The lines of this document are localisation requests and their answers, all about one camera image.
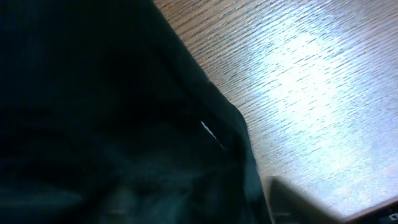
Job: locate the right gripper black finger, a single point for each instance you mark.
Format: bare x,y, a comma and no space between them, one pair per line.
287,206

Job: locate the black shorts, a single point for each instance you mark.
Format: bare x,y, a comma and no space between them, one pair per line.
107,118

